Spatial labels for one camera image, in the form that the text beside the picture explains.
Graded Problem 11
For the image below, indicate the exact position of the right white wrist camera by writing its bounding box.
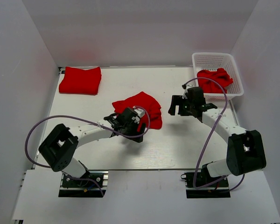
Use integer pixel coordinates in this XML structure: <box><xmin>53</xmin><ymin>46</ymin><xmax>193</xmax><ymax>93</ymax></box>
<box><xmin>182</xmin><ymin>84</ymin><xmax>193</xmax><ymax>99</ymax></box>

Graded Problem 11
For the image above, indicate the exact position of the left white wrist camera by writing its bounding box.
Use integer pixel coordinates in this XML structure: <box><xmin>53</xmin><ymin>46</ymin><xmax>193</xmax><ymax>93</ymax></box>
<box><xmin>132</xmin><ymin>106</ymin><xmax>146</xmax><ymax>123</ymax></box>

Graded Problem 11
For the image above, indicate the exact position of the white plastic basket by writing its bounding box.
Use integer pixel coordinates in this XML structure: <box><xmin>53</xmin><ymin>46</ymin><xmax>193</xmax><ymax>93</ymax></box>
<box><xmin>192</xmin><ymin>52</ymin><xmax>244</xmax><ymax>100</ymax></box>

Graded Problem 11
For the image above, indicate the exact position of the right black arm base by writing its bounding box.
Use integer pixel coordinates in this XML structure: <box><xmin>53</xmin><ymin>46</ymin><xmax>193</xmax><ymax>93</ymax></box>
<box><xmin>181</xmin><ymin>165</ymin><xmax>231</xmax><ymax>199</ymax></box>

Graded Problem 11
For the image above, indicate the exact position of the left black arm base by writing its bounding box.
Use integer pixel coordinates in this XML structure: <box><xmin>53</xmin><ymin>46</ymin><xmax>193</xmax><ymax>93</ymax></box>
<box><xmin>58</xmin><ymin>171</ymin><xmax>108</xmax><ymax>198</ymax></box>

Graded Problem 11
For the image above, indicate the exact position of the red t-shirt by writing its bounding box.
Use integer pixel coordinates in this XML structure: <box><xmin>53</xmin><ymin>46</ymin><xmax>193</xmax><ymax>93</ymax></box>
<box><xmin>112</xmin><ymin>91</ymin><xmax>162</xmax><ymax>131</ymax></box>
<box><xmin>58</xmin><ymin>67</ymin><xmax>102</xmax><ymax>95</ymax></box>
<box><xmin>197</xmin><ymin>68</ymin><xmax>233</xmax><ymax>94</ymax></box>

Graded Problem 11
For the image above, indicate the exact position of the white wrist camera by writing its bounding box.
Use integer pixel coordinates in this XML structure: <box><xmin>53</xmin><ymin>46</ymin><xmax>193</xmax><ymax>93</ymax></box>
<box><xmin>182</xmin><ymin>84</ymin><xmax>193</xmax><ymax>99</ymax></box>
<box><xmin>132</xmin><ymin>106</ymin><xmax>146</xmax><ymax>123</ymax></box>

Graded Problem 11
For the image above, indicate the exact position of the crumpled red t-shirt in basket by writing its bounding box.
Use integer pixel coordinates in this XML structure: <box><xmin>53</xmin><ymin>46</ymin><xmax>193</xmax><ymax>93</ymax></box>
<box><xmin>197</xmin><ymin>68</ymin><xmax>233</xmax><ymax>94</ymax></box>

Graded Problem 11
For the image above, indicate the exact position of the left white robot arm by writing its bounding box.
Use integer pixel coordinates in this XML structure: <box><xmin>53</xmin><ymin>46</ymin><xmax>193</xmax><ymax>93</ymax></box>
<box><xmin>39</xmin><ymin>107</ymin><xmax>149</xmax><ymax>186</ymax></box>

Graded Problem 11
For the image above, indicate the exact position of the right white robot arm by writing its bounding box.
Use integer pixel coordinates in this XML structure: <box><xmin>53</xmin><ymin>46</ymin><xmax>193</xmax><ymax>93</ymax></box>
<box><xmin>168</xmin><ymin>87</ymin><xmax>266</xmax><ymax>186</ymax></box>

